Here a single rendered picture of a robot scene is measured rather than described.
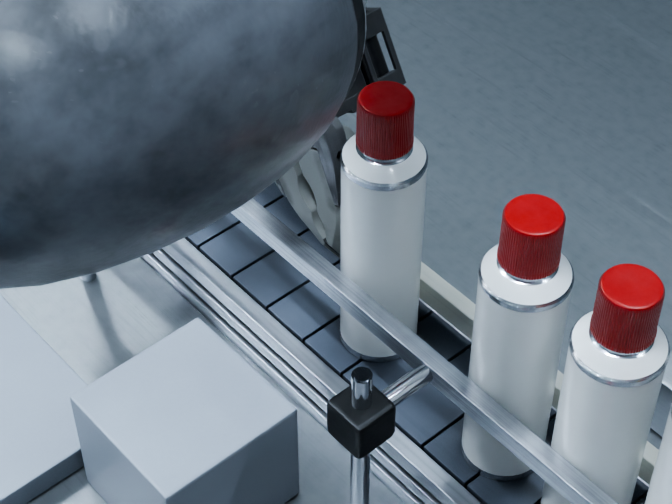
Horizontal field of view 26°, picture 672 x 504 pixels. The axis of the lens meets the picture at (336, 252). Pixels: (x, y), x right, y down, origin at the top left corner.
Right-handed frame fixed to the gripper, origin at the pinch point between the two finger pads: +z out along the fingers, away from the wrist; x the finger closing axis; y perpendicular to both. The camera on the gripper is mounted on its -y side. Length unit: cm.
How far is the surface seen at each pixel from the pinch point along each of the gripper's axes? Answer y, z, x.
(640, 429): -0.3, 7.4, -24.8
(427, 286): 3.7, 4.4, -3.3
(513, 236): -1.7, -4.6, -21.1
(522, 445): -3.9, 7.8, -18.9
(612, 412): -2.0, 5.2, -25.0
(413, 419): -2.7, 10.1, -6.5
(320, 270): -3.7, -0.9, -3.8
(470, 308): 4.3, 5.9, -6.3
